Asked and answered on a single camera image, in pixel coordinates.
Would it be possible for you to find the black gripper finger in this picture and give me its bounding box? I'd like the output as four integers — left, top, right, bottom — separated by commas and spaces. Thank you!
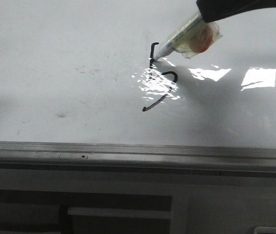
196, 0, 276, 22

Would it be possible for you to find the white black whiteboard marker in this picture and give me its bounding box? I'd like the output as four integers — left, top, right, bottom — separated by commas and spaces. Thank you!
153, 12, 222, 60

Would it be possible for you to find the white whiteboard with aluminium frame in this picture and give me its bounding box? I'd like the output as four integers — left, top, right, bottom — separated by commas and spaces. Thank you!
0, 0, 276, 173

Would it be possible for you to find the grey metal base frame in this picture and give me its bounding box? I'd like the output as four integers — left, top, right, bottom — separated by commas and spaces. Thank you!
0, 168, 276, 234

